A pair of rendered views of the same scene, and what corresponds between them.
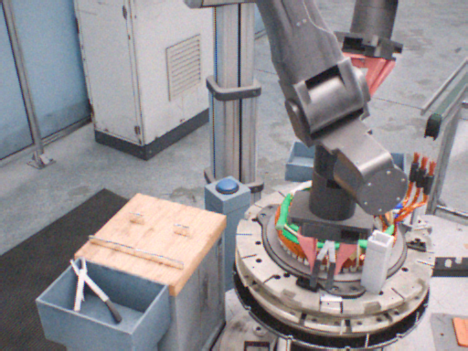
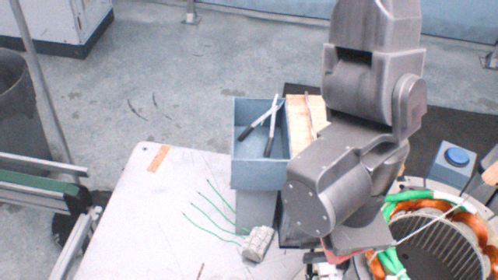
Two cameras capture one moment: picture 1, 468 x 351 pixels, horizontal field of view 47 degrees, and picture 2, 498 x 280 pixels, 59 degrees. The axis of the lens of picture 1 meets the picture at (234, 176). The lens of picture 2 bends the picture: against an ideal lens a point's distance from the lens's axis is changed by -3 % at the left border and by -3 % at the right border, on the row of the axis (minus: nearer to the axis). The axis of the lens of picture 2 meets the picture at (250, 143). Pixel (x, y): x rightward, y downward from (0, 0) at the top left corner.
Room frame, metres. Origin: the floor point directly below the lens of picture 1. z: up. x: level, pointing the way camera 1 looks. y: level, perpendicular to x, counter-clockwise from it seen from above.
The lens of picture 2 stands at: (0.32, -0.33, 1.66)
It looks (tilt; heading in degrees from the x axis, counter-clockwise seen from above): 47 degrees down; 63
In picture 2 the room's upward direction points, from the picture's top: 4 degrees clockwise
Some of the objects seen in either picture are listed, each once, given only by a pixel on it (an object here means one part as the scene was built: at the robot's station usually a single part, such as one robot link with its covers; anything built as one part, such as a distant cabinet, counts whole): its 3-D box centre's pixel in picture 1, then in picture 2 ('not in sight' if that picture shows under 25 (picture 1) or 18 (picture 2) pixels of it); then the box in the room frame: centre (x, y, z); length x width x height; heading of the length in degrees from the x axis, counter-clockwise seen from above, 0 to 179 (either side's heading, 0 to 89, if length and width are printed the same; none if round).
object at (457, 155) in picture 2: (227, 185); (457, 155); (0.94, 0.02, 1.04); 0.04 x 0.04 x 0.01
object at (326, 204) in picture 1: (333, 196); (355, 195); (0.55, -0.12, 1.28); 0.10 x 0.07 x 0.07; 75
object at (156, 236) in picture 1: (154, 239); (340, 133); (0.75, 0.14, 1.05); 0.20 x 0.19 x 0.02; 157
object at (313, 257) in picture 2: (330, 275); (319, 257); (0.53, -0.12, 1.17); 0.04 x 0.01 x 0.02; 164
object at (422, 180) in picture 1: (420, 176); not in sight; (0.71, -0.29, 1.21); 0.04 x 0.04 x 0.03; 58
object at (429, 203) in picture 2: not in sight; (433, 208); (0.75, -0.10, 1.12); 0.06 x 0.02 x 0.04; 148
